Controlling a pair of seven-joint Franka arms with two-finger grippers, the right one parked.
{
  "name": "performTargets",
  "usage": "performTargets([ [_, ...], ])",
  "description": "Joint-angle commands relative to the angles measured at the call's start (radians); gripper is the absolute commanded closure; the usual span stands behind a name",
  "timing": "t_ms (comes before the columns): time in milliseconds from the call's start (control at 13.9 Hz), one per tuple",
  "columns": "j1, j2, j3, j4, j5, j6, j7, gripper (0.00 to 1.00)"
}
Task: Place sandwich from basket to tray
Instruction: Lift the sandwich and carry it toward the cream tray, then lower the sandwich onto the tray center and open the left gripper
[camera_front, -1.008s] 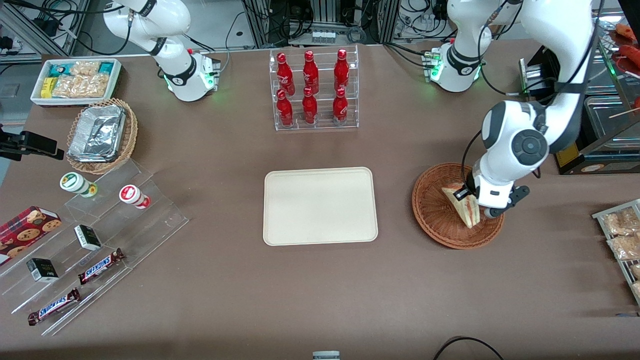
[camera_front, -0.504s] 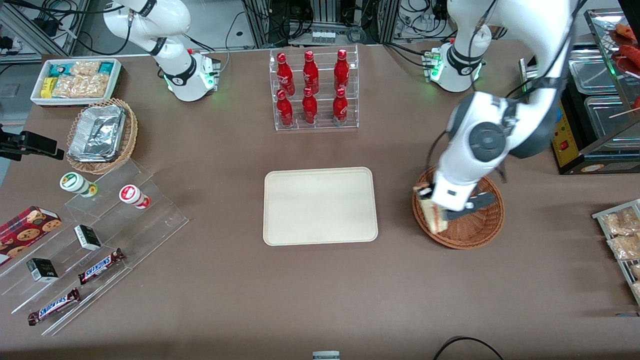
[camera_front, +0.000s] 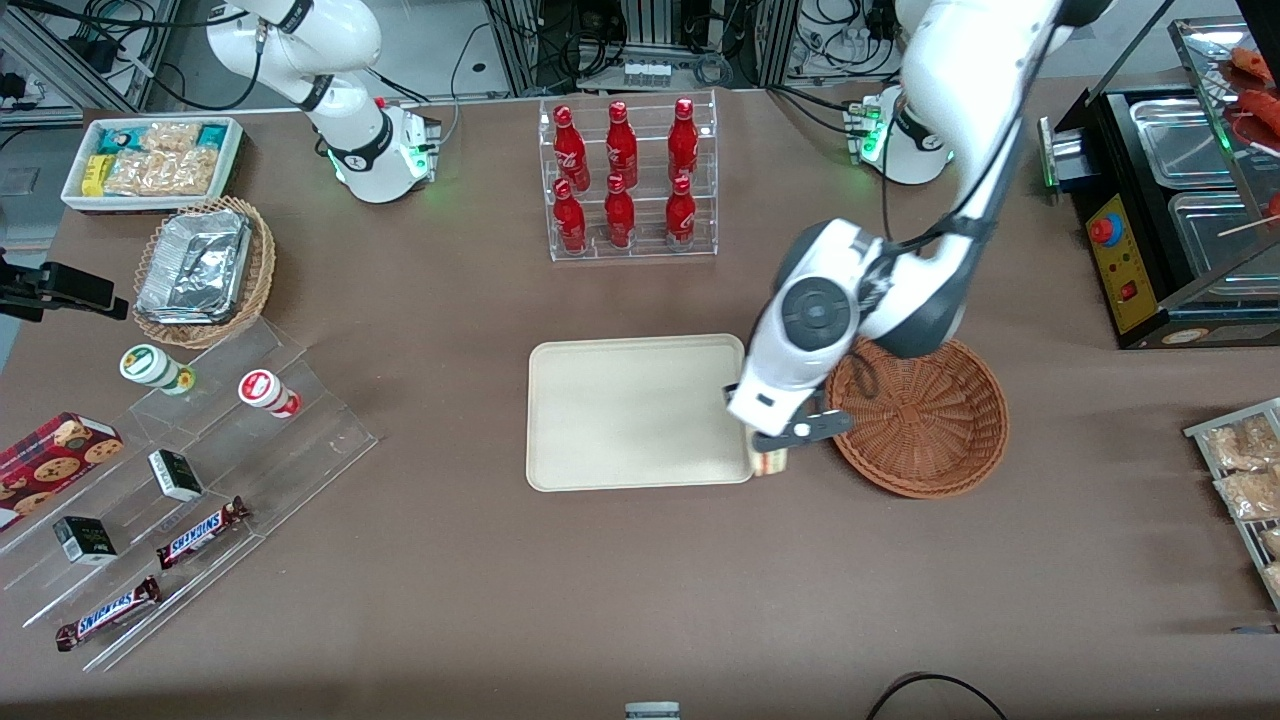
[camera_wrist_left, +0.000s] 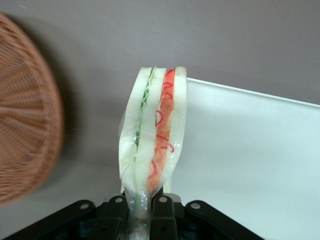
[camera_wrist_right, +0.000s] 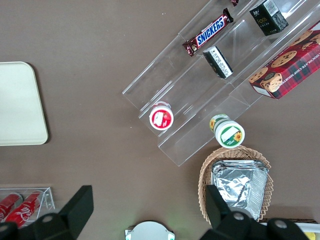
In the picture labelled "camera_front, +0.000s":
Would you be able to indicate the red lid cup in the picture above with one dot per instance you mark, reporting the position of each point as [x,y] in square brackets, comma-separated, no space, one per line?
[264,390]

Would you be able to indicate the clear peanut snack bag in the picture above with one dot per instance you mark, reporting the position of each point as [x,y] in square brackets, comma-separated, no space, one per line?
[1270,542]
[1250,493]
[1273,580]
[1240,445]

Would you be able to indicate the clear acrylic bottle rack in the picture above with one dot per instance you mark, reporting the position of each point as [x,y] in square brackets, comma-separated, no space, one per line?
[650,130]

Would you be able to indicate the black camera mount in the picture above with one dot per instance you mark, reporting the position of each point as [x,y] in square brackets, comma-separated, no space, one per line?
[60,285]

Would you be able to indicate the clear acrylic stepped stand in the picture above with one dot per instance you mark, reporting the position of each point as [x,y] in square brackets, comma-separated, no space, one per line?
[300,440]

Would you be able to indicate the red cookie box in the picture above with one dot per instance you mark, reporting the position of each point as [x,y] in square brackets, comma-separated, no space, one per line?
[45,465]

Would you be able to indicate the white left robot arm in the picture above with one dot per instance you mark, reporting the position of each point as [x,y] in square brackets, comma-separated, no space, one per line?
[960,100]

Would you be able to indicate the yellow snack packet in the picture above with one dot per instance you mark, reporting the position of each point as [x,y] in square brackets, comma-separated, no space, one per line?
[95,175]

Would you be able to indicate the black food warmer machine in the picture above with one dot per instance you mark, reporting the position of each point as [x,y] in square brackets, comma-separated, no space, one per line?
[1150,210]

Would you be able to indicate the red cola bottle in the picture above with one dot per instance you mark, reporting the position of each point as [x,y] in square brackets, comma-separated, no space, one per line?
[683,142]
[570,222]
[621,148]
[680,214]
[570,150]
[619,216]

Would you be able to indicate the teal snack packet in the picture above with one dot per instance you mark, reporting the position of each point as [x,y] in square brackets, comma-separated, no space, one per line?
[212,135]
[120,139]

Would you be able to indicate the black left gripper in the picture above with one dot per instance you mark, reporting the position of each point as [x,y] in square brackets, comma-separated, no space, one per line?
[731,387]

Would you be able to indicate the red emergency knob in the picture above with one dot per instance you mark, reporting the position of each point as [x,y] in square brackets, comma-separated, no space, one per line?
[1105,230]

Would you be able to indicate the brown wicker basket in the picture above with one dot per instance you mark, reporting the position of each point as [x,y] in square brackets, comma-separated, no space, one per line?
[930,430]

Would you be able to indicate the aluminium frame rack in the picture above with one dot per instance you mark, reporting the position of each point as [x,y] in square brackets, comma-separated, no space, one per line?
[650,30]

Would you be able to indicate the Snickers bar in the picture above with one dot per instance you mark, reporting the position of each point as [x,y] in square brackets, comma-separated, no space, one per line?
[200,532]
[108,613]

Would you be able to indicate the light wicker basket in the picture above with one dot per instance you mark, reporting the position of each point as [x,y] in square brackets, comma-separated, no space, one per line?
[260,270]

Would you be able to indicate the triangular sandwich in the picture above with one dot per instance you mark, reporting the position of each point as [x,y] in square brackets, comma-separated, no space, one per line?
[772,464]

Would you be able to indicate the tray of packaged snacks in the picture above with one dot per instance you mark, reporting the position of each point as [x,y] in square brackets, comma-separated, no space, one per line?
[1240,530]

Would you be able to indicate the small grey device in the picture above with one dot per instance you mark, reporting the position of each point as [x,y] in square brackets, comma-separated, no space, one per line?
[652,711]

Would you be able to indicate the beige plastic tray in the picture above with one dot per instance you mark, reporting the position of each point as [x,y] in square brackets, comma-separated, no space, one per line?
[640,412]

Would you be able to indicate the white snack tray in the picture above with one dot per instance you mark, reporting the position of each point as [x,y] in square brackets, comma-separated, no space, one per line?
[72,190]

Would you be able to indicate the clear cracker bag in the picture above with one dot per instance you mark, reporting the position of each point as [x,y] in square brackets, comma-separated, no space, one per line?
[160,173]
[170,136]

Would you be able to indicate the small black box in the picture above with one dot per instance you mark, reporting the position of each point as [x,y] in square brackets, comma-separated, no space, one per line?
[175,475]
[85,540]

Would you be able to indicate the stack of foil trays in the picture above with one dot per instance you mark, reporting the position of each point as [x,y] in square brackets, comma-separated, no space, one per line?
[195,265]

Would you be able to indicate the green lid cup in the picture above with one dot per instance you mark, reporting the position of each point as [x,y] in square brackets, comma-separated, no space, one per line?
[150,366]

